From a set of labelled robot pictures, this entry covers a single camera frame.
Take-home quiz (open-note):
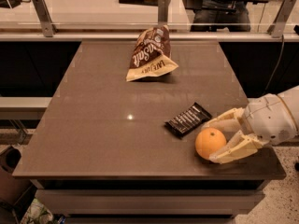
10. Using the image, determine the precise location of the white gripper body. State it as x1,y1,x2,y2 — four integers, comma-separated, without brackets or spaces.
243,92,298,145

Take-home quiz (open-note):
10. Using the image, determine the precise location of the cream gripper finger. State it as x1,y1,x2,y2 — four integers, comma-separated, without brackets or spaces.
209,131,267,164
202,108,244,133

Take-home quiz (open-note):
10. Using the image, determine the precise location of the orange fruit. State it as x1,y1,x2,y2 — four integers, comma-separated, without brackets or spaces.
195,128,227,160

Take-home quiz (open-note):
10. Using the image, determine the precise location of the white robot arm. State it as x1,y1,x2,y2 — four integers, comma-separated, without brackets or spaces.
202,86,299,164

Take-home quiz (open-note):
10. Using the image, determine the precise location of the brown chip bag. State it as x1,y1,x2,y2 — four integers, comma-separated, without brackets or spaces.
126,25,178,81

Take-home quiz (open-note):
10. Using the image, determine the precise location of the black snack bar wrapper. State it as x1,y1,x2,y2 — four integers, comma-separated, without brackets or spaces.
165,103,212,137

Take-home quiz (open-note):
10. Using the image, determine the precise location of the table drawer front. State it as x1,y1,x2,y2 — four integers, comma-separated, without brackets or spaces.
36,189,264,216

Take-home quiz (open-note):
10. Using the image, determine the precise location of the green white package below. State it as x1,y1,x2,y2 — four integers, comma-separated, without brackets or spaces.
20,198,65,224

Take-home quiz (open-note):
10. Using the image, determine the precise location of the black cable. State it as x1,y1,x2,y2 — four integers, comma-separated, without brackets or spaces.
261,35,286,96

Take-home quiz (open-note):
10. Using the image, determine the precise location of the right metal rail bracket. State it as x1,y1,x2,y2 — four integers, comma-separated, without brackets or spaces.
267,0,297,38

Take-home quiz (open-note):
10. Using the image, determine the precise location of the metal rail bracket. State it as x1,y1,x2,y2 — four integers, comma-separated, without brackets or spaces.
32,0,56,37
267,0,297,38
158,0,170,26

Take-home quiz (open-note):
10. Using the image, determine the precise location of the middle metal rail bracket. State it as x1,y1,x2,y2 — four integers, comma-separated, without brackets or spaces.
158,0,170,26

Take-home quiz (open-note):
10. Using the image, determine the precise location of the left metal rail bracket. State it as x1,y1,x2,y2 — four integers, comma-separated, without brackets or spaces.
32,0,56,37

